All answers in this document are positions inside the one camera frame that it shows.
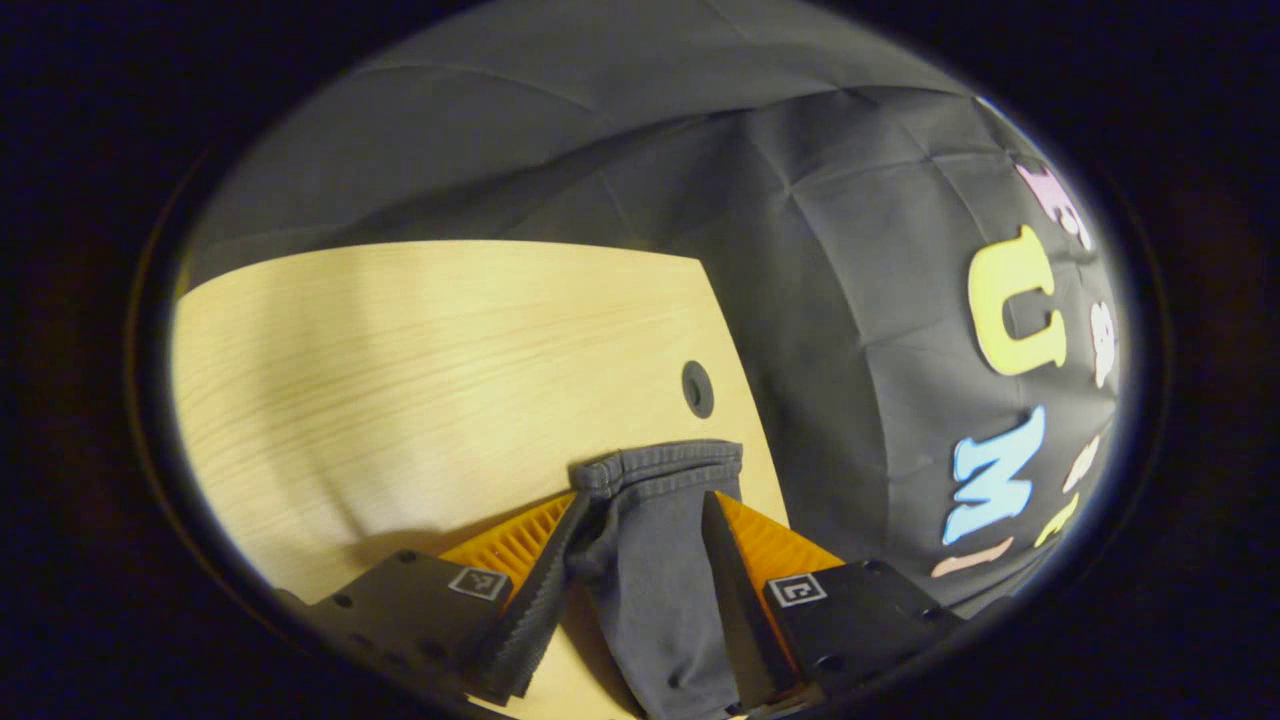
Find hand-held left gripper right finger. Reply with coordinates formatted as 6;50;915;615
700;490;963;713

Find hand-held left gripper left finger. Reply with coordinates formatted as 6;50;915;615
275;490;601;706

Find black round table grommet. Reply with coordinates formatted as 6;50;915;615
681;360;716;420

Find dark grey jeans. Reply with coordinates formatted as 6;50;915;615
568;438;746;720

